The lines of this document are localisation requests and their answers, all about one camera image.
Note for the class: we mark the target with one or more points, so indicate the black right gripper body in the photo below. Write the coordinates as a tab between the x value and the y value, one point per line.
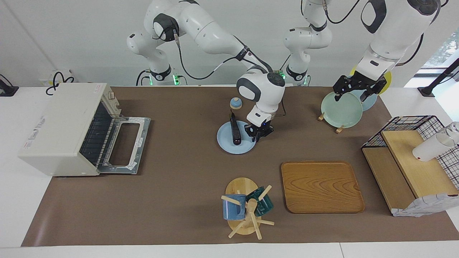
260	129

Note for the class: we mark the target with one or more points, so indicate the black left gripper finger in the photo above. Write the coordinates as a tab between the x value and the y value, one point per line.
363	96
337	96

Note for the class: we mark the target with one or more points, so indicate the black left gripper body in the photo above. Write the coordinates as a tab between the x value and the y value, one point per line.
358	84

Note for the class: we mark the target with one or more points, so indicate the dark purple eggplant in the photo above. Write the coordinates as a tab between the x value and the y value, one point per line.
235	130

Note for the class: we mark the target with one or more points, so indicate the light blue plate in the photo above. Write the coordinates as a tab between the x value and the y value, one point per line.
226	141

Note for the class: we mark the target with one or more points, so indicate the cream toaster oven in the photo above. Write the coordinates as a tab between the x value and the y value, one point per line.
57	125

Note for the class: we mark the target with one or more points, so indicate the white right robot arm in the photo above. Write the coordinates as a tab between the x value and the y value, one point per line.
204	28

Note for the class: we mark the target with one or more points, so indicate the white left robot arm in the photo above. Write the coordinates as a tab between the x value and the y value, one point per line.
394	28

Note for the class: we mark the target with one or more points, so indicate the pale blue racked plate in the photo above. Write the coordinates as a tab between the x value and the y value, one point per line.
369	104

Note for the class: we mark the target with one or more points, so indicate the pale green racked plate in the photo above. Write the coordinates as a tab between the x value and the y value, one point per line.
340	111

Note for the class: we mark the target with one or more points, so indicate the yellow racked plate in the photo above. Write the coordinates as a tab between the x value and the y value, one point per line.
388	77

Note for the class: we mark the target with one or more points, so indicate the wooden plate rack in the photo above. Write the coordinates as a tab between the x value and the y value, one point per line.
339	129

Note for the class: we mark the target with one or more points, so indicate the small blue knobbed lid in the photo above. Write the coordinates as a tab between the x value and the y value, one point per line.
236	104

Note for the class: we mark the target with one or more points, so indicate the wooden mug tree stand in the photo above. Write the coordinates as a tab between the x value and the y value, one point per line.
240	186

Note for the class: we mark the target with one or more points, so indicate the dark green ceramic mug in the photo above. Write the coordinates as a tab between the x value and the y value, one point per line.
265	207

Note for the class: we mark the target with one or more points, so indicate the wooden serving tray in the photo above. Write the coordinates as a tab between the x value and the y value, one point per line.
322	186

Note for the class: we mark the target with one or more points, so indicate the blue ceramic mug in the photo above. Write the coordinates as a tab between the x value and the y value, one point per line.
232	209

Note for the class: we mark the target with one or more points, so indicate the white plastic cup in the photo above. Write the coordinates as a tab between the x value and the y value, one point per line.
428	148

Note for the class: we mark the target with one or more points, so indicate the clear glass cup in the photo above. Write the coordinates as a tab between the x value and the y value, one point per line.
453	130

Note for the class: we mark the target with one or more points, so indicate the brown table mat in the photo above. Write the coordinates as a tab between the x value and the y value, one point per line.
172	200

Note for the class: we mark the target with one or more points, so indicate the white patterned shelf liner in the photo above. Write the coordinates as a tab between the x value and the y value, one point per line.
423	206

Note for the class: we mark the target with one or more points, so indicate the black table clamp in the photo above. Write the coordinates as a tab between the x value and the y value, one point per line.
7	89

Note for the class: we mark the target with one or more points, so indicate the black camera stand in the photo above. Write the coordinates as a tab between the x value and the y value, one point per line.
439	77

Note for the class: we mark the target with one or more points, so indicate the white wall socket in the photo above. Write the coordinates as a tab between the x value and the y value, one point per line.
45	77

